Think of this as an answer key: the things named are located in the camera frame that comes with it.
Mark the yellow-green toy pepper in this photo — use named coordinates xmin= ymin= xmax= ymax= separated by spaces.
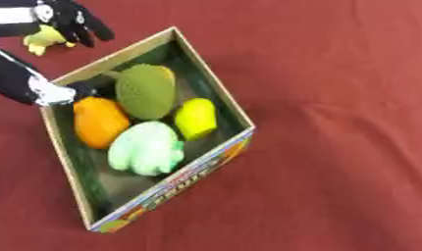
xmin=173 ymin=97 xmax=220 ymax=142

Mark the orange toy pepper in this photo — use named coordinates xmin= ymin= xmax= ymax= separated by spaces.
xmin=72 ymin=96 xmax=132 ymax=150

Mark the pale green toy cabbage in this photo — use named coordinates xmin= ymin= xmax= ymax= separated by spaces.
xmin=106 ymin=121 xmax=187 ymax=177

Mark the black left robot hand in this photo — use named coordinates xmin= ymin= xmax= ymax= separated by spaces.
xmin=0 ymin=0 xmax=117 ymax=107

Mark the small yellow toy fruit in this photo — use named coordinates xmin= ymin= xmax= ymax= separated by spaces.
xmin=22 ymin=25 xmax=79 ymax=57

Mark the cardboard box with green inside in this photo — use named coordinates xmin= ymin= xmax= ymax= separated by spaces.
xmin=39 ymin=26 xmax=258 ymax=233

